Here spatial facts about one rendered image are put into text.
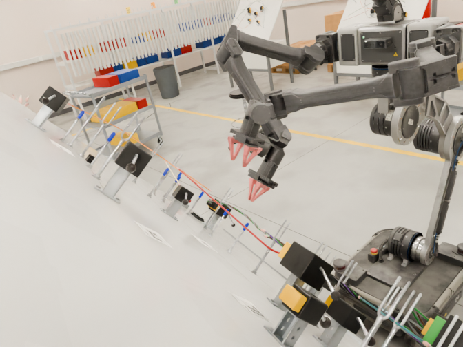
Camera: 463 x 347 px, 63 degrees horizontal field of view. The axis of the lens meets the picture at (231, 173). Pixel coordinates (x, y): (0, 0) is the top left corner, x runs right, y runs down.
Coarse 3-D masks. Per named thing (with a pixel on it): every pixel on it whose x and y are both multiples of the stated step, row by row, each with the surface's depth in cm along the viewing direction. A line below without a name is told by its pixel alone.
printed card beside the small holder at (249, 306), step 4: (236, 296) 50; (240, 300) 49; (244, 300) 51; (248, 300) 52; (244, 304) 48; (248, 304) 50; (252, 304) 52; (248, 308) 48; (252, 308) 49; (256, 308) 51; (252, 312) 47; (256, 312) 49; (260, 312) 50; (260, 316) 48; (264, 316) 49; (268, 320) 49
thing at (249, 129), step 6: (246, 120) 115; (252, 120) 115; (246, 126) 116; (252, 126) 115; (258, 126) 116; (234, 132) 119; (240, 132) 117; (246, 132) 116; (252, 132) 116; (252, 138) 114; (258, 138) 117
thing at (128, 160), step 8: (128, 144) 57; (120, 152) 59; (128, 152) 57; (136, 152) 57; (144, 152) 58; (120, 160) 57; (128, 160) 57; (136, 160) 57; (144, 160) 58; (120, 168) 59; (128, 168) 52; (136, 168) 58; (144, 168) 58; (112, 176) 58; (120, 176) 59; (128, 176) 59; (136, 176) 58; (112, 184) 58; (120, 184) 59; (104, 192) 58; (112, 192) 59; (120, 200) 60
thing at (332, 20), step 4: (336, 12) 706; (340, 12) 691; (328, 16) 692; (332, 16) 686; (336, 16) 680; (340, 16) 674; (328, 20) 695; (332, 20) 689; (336, 20) 683; (340, 20) 677; (328, 24) 699; (332, 24) 693; (336, 24) 687; (328, 28) 702; (332, 28) 696; (336, 28) 690; (328, 64) 735; (332, 64) 728; (328, 68) 737; (332, 68) 732
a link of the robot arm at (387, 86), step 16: (400, 64) 90; (416, 64) 89; (368, 80) 97; (384, 80) 93; (272, 96) 114; (288, 96) 111; (304, 96) 108; (320, 96) 105; (336, 96) 102; (352, 96) 100; (368, 96) 97; (384, 96) 95; (400, 96) 95; (288, 112) 113
